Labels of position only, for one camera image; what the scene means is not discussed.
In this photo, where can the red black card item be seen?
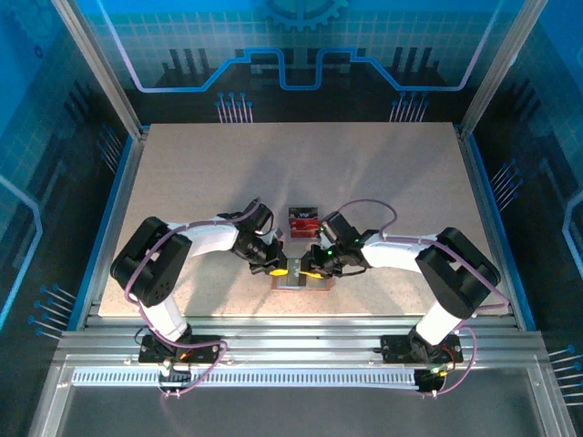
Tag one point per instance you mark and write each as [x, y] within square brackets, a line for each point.
[300, 239]

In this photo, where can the red credit card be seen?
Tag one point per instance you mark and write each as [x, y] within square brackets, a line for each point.
[303, 230]

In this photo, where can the black credit card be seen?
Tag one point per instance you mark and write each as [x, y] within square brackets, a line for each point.
[303, 213]

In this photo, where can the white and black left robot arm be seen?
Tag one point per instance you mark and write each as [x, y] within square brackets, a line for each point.
[214, 239]

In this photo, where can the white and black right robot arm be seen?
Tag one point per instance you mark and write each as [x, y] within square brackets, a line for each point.
[391, 255]

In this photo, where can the aluminium cross beam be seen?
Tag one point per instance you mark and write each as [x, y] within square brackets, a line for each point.
[296, 346]

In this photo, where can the black connector box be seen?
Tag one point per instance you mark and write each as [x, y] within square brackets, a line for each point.
[428, 382]
[177, 377]

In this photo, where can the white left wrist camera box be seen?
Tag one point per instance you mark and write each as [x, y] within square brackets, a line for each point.
[277, 236]

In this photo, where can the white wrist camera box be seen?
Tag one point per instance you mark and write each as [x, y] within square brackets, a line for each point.
[321, 234]
[277, 236]

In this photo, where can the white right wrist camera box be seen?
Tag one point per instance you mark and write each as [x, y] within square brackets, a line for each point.
[321, 234]

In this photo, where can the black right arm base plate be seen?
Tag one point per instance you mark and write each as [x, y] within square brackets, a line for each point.
[394, 350]

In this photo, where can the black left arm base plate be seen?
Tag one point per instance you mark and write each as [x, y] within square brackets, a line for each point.
[148, 354]

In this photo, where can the aluminium side rail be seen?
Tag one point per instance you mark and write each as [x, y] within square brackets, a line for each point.
[476, 182]
[128, 182]

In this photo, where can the aluminium frame post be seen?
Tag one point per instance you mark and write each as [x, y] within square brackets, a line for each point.
[499, 68]
[108, 77]

